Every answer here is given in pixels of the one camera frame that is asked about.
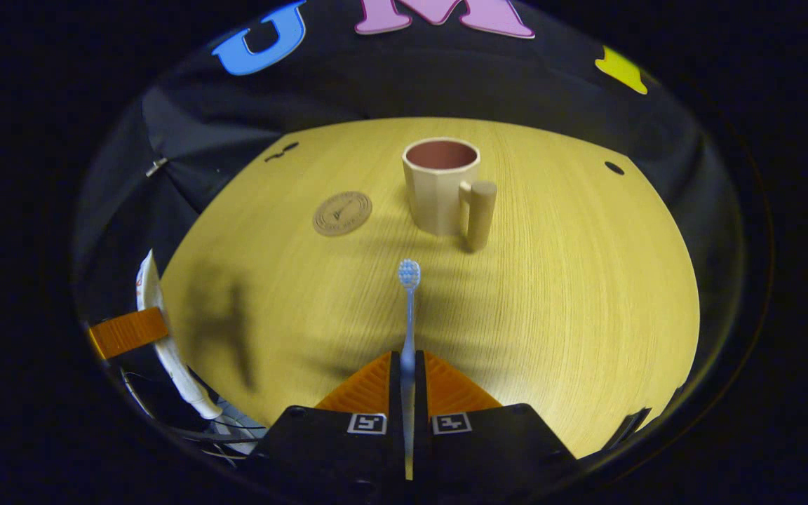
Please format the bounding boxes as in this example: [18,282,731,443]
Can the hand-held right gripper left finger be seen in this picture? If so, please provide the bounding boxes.
[250,351,405,495]

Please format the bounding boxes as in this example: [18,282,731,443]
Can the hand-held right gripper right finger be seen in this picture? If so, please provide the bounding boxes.
[415,351,580,492]

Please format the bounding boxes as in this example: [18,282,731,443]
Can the light blue toothbrush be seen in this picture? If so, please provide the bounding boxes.
[397,258,422,481]

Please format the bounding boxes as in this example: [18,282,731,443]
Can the round brown coaster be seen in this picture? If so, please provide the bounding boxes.
[312,191,374,237]

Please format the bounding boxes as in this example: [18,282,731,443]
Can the beige cup with handle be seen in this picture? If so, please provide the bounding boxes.
[402,137,498,253]

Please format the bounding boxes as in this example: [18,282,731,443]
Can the wooden desktop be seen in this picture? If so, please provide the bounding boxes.
[159,116,701,460]

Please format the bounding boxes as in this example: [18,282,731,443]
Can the white curved object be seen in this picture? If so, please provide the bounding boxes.
[136,249,224,422]

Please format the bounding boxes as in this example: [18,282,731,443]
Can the black backdrop cloth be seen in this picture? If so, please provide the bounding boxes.
[71,0,748,393]

